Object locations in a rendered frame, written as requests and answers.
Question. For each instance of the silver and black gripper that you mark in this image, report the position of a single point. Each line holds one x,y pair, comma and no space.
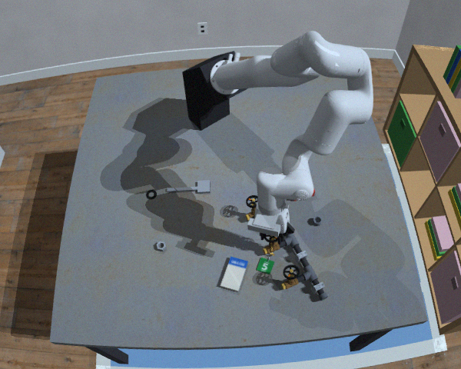
283,219

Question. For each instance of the white and blue bag of cable ties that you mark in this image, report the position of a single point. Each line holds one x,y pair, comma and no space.
234,274

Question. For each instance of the dark grey pipe with three valves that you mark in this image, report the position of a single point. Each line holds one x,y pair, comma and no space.
301,256

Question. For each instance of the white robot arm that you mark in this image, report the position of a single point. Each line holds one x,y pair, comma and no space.
305,58

